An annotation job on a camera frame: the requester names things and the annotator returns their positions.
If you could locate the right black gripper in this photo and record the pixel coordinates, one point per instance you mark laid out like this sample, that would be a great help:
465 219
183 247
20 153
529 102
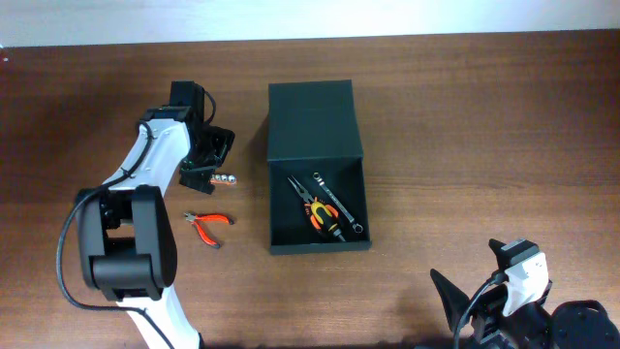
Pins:
486 312

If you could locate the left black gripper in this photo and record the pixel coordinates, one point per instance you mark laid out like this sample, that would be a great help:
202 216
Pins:
200 175

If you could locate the orange socket bit rail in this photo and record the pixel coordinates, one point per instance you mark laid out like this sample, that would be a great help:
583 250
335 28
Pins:
223 179

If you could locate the small red cutting pliers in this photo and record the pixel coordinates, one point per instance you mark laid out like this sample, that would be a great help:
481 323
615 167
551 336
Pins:
196 220

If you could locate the orange black needle-nose pliers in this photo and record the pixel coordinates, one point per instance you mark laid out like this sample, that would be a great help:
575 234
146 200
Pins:
305 196

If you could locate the silver combination wrench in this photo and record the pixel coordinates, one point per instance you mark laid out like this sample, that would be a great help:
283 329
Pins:
357 228

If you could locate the yellow black screwdriver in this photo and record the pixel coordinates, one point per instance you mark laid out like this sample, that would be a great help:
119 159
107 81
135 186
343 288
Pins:
325 218

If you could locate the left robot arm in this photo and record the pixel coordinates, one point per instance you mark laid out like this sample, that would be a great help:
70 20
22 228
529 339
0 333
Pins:
127 249

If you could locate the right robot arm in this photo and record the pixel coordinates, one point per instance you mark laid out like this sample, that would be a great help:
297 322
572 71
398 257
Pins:
573 324

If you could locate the dark green open box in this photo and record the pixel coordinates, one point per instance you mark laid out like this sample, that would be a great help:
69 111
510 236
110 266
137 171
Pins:
312 127

